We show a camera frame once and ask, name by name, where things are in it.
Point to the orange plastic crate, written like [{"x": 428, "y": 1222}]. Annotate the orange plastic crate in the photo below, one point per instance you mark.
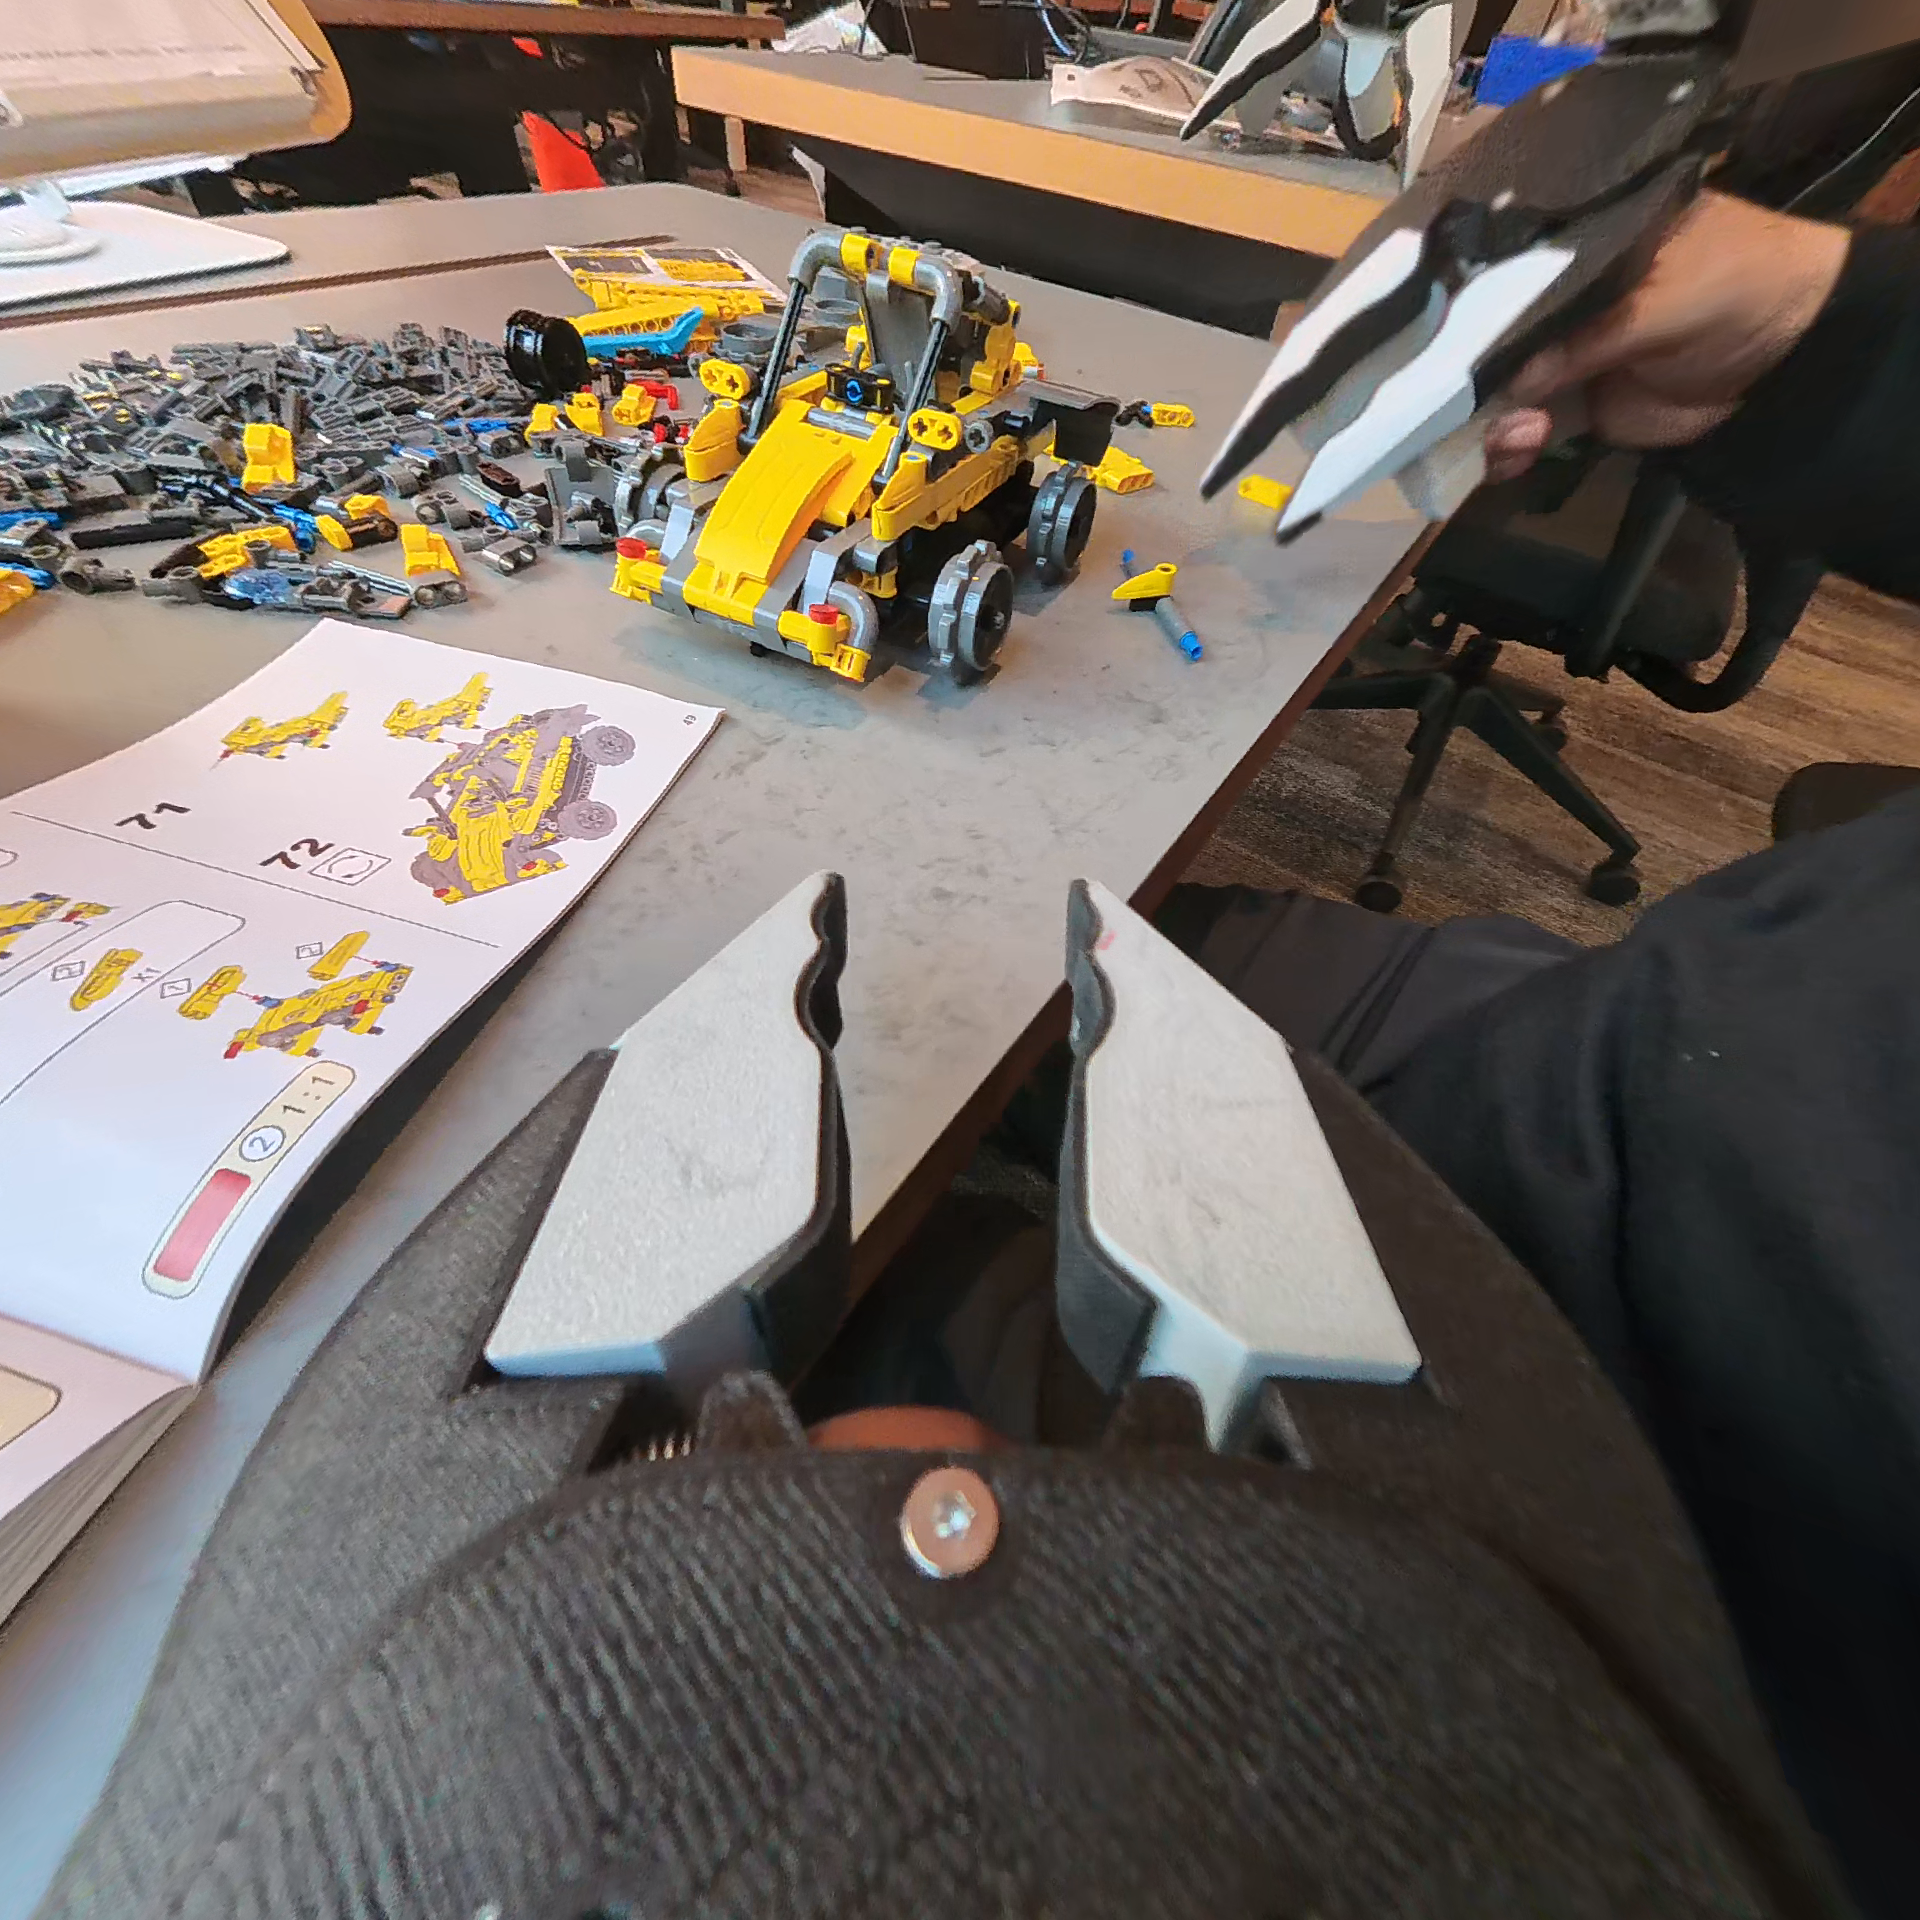
[{"x": 556, "y": 149}]

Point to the blue plastic bin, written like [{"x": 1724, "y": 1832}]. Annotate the blue plastic bin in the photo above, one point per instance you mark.
[{"x": 1530, "y": 68}]

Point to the grey axle blue tips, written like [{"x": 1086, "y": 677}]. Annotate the grey axle blue tips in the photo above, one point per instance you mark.
[{"x": 1174, "y": 623}]

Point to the adjoining grey desk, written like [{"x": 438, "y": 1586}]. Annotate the adjoining grey desk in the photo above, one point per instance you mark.
[{"x": 451, "y": 225}]

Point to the grey table wood edge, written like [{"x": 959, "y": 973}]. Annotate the grey table wood edge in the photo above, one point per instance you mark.
[{"x": 901, "y": 105}]

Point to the printed paper sheet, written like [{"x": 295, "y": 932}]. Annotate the printed paper sheet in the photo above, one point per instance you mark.
[{"x": 1119, "y": 84}]

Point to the yellow black sticker sheet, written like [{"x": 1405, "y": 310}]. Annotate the yellow black sticker sheet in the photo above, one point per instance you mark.
[{"x": 646, "y": 271}]

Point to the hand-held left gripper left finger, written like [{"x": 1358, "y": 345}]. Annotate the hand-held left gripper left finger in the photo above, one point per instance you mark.
[{"x": 675, "y": 1201}]

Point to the white instruction booklet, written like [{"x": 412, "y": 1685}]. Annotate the white instruction booklet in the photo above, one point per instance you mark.
[{"x": 301, "y": 901}]

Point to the person's right hand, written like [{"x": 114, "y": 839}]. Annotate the person's right hand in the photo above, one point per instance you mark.
[{"x": 1710, "y": 317}]

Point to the pile of small brick parts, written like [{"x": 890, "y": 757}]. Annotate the pile of small brick parts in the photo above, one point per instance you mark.
[{"x": 224, "y": 405}]

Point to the black brick wheel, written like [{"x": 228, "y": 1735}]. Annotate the black brick wheel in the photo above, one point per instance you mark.
[{"x": 543, "y": 353}]

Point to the yellow grey brick vehicle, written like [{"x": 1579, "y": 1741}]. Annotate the yellow grey brick vehicle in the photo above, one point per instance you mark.
[{"x": 781, "y": 494}]

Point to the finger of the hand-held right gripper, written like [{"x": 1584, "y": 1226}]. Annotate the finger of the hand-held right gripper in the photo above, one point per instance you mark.
[
  {"x": 1442, "y": 376},
  {"x": 1358, "y": 306}
]

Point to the printed instruction sheet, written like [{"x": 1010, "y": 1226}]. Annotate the printed instruction sheet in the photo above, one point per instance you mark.
[{"x": 150, "y": 45}]

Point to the yellow rectangular brick panel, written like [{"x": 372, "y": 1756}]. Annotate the yellow rectangular brick panel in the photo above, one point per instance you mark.
[{"x": 1122, "y": 473}]

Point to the brown wooden table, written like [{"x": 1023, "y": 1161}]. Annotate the brown wooden table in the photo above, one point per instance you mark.
[{"x": 599, "y": 20}]

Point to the blue brick separator tool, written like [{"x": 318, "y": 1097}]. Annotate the blue brick separator tool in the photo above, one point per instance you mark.
[{"x": 646, "y": 340}]

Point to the idle hand-held gripper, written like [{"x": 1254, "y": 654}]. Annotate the idle hand-held gripper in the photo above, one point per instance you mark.
[{"x": 1373, "y": 76}]

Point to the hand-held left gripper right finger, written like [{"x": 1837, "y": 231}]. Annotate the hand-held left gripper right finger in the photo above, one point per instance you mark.
[{"x": 1244, "y": 1214}]

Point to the black office chair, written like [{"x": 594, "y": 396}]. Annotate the black office chair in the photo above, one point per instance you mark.
[{"x": 1590, "y": 599}]

